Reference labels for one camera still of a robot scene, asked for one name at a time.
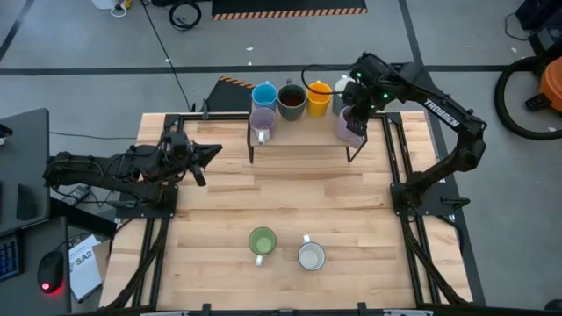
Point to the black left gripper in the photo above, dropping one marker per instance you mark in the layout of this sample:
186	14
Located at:
175	151

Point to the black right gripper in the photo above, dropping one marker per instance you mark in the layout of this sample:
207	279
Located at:
362	98

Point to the lilac ribbed mug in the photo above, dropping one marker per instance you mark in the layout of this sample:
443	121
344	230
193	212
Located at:
347	136

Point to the yellow-orange mug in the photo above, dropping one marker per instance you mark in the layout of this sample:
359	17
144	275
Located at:
319	103

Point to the dark speckled teal mug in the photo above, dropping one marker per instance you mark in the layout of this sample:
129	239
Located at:
292	103

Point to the green and white mug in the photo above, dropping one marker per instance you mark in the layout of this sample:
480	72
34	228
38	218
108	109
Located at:
262	242

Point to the white mug with blue leaves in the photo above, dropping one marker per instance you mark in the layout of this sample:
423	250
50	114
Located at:
311	256

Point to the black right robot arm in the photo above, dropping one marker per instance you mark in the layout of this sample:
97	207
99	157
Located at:
448	118

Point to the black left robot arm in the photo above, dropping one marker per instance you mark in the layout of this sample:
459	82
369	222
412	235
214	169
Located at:
101	171

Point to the wooden shelf with black legs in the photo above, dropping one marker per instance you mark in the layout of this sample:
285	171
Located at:
307	131

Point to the black board with hazard edge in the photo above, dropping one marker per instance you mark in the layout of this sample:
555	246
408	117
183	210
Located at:
228	96

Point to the light blue mug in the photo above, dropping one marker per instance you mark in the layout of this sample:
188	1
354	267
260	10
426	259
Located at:
264	95

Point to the black power adapter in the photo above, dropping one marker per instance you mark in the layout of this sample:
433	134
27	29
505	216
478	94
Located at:
75	196

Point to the hazard-striped black floor mat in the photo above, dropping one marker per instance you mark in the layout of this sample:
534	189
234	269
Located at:
285	6

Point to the white SA2 booklet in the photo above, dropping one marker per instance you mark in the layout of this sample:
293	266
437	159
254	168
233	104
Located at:
83	272

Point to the dark grey desk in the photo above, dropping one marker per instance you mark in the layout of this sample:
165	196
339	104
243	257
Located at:
26	131

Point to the black computer mouse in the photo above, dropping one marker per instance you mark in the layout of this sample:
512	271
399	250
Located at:
50	272

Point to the orange vacuum cleaner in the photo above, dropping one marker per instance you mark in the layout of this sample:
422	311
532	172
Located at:
553	83

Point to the black equipment case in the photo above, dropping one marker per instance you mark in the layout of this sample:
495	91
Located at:
544	26

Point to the black backlit keyboard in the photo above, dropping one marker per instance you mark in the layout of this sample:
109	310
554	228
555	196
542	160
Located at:
9	259

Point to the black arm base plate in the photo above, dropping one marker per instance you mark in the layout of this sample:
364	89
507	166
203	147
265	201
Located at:
439	206
131	210

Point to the black aluminium table frame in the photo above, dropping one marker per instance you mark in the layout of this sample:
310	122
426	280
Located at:
154	281

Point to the white metal frame plate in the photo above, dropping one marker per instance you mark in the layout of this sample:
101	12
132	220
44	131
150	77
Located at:
408	313
164	313

